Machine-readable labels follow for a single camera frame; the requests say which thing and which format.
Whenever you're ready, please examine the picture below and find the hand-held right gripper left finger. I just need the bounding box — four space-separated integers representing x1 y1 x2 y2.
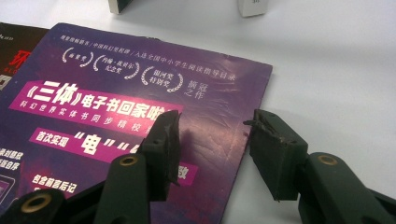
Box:
92 109 183 224

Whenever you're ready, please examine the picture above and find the white book with colourful pictures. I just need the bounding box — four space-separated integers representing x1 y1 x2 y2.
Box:
237 0 270 18

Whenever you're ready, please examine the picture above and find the dark brown magazine red print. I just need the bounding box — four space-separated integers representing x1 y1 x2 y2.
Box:
0 21 50 94

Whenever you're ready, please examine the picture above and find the purple cover magazine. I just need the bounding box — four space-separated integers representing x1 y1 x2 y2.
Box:
0 21 274 224

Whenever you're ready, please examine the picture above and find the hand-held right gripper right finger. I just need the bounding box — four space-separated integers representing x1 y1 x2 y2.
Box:
243 108 390 224

